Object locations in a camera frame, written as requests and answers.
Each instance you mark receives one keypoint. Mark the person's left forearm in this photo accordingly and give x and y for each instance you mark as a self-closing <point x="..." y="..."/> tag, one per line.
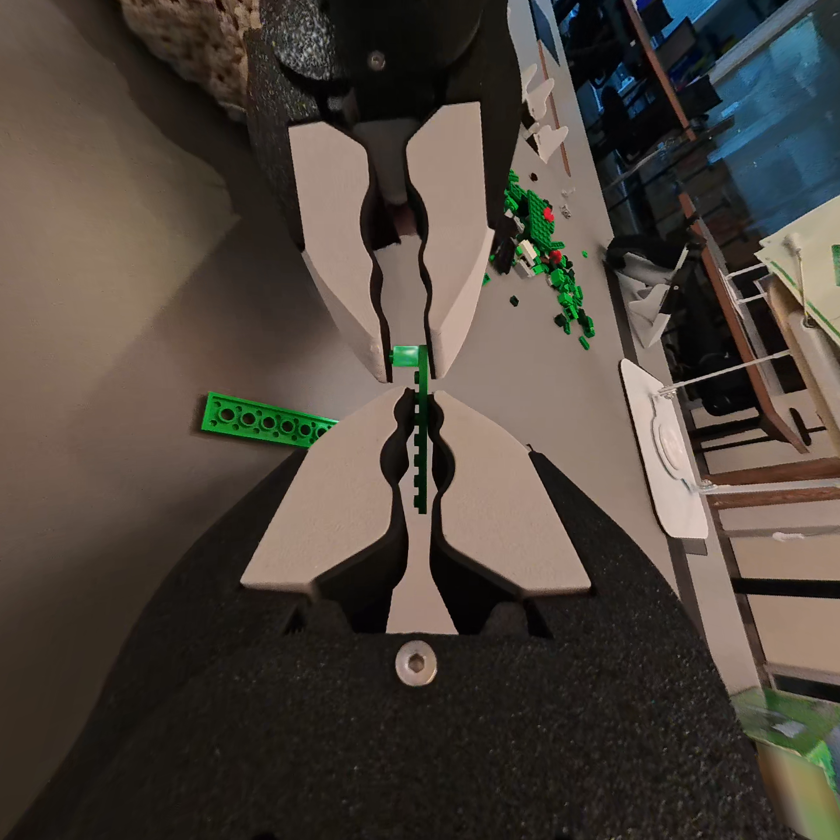
<point x="190" y="46"/>

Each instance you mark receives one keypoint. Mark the white rounded mat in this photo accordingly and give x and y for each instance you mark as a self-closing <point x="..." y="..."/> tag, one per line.
<point x="663" y="446"/>

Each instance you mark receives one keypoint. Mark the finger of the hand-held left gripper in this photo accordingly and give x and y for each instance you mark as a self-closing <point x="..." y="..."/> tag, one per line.
<point x="328" y="210"/>
<point x="456" y="210"/>

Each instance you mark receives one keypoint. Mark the lego instruction booklet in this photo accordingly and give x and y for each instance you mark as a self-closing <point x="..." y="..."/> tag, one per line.
<point x="807" y="262"/>

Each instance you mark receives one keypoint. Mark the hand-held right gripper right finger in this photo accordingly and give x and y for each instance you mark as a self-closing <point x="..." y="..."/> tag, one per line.
<point x="512" y="518"/>

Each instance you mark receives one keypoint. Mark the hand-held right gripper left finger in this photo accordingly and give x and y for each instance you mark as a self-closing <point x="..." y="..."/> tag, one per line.
<point x="328" y="512"/>

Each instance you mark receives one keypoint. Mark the pile of lego pieces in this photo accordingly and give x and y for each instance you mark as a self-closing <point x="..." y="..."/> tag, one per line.
<point x="538" y="223"/>

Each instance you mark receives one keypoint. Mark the white pointed stand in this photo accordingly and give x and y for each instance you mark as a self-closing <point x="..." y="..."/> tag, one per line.
<point x="550" y="141"/>
<point x="538" y="95"/>

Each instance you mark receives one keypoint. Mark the long wooden workbench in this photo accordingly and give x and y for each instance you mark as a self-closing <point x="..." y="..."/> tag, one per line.
<point x="735" y="315"/>

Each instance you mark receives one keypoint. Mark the green lego box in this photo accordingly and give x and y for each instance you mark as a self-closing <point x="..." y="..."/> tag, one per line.
<point x="781" y="722"/>

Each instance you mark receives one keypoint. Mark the small bright green lego brick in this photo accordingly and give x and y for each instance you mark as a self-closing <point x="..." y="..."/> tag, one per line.
<point x="405" y="356"/>

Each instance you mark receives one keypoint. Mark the narrow green lego plate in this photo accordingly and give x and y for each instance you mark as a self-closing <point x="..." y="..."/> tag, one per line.
<point x="422" y="446"/>

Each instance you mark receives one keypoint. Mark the black office chair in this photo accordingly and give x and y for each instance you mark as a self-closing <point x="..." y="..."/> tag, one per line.
<point x="646" y="275"/>

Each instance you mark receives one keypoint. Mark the wide green lego plate with holes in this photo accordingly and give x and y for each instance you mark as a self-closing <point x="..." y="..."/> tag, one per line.
<point x="262" y="420"/>

